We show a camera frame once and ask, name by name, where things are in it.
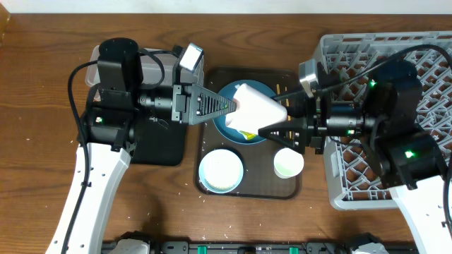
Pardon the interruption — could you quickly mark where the blue plate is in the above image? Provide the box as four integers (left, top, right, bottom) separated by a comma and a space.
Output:
213, 80, 275, 145

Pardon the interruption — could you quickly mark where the white green cup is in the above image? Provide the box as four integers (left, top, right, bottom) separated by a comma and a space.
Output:
273, 148, 304, 179

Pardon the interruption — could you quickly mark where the yellow green snack wrapper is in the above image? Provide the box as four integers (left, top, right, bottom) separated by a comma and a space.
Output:
239, 131, 257, 141

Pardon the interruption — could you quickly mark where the pink white cup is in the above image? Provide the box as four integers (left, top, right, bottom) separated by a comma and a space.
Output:
225, 83, 288, 135

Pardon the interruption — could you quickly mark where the light blue rice bowl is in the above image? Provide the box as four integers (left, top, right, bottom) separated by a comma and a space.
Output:
198, 149, 244, 194

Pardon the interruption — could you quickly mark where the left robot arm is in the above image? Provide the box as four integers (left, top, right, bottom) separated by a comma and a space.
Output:
47, 37, 236, 253

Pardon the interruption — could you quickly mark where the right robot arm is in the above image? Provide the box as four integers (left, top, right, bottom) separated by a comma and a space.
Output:
258, 58, 451, 253

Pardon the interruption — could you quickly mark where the black waste tray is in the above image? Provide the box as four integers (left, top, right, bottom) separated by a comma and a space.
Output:
131, 119, 187, 166

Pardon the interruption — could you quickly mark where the grey dishwasher rack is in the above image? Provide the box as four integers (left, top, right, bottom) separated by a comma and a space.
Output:
313, 31, 451, 210

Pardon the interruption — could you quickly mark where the clear plastic bin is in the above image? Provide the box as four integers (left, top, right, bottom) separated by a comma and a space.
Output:
85, 54, 204, 87

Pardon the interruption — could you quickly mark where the brown serving tray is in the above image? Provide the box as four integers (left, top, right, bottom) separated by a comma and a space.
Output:
194, 66, 301, 200

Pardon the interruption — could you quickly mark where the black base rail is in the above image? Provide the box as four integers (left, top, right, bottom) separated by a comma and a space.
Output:
100, 231, 419, 254

